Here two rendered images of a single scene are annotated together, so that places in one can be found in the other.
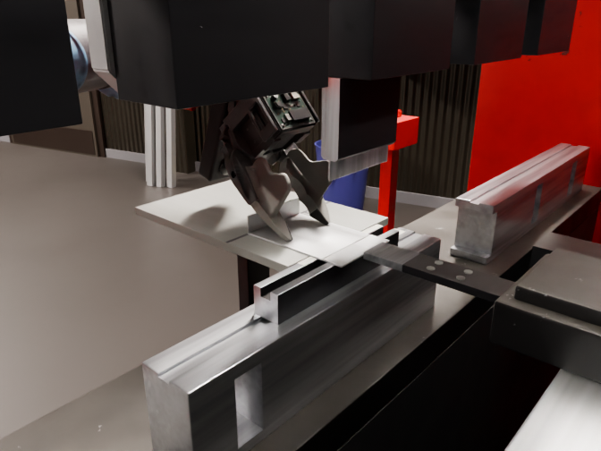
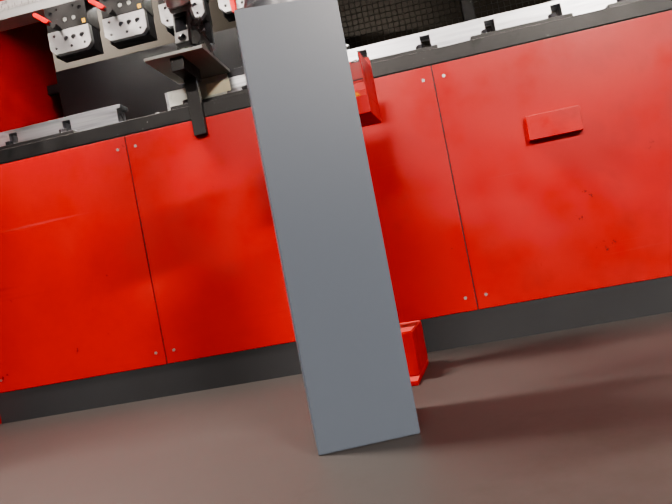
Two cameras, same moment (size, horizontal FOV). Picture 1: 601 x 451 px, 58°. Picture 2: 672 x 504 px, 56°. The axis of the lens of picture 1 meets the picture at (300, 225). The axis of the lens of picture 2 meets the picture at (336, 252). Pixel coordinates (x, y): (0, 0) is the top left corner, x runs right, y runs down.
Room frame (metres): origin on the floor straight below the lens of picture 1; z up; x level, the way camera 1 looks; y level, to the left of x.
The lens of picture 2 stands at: (1.40, 1.85, 0.32)
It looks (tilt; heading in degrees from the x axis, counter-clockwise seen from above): 1 degrees up; 237
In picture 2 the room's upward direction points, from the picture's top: 11 degrees counter-clockwise
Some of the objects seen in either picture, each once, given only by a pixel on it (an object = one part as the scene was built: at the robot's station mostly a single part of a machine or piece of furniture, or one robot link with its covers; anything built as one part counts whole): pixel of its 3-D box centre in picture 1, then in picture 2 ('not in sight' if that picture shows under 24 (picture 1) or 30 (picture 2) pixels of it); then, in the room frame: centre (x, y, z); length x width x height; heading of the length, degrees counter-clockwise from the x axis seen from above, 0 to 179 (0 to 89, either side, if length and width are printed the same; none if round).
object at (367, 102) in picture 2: not in sight; (333, 92); (0.45, 0.53, 0.75); 0.20 x 0.16 x 0.18; 133
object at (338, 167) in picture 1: (361, 123); (198, 39); (0.53, -0.06, 1.13); 0.10 x 0.02 x 0.10; 139
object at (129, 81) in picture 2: not in sight; (189, 93); (0.37, -0.60, 1.12); 1.13 x 0.02 x 0.44; 139
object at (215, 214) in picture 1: (258, 216); (189, 65); (0.63, 0.05, 1.00); 0.26 x 0.18 x 0.01; 49
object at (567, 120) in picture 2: not in sight; (553, 123); (-0.14, 0.73, 0.59); 0.15 x 0.02 x 0.07; 139
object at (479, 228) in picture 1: (529, 192); (59, 135); (0.94, -0.42, 0.92); 0.50 x 0.06 x 0.10; 139
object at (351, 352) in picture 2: not in sight; (323, 226); (0.77, 0.87, 0.39); 0.18 x 0.18 x 0.78; 63
